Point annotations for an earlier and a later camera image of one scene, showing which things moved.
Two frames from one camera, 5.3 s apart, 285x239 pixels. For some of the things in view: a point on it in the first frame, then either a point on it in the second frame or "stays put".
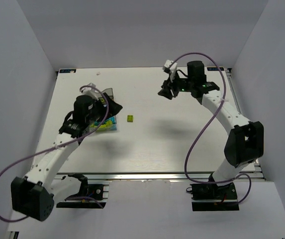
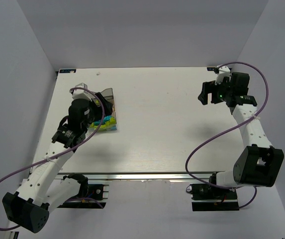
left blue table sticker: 67,70 stays put
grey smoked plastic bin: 109,91 stays put
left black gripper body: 106,106 stays put
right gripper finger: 165,92 to 203,98
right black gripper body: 171,86 to 214,92
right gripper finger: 166,84 to 207,86
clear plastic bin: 110,124 stays put
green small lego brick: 112,118 stays put
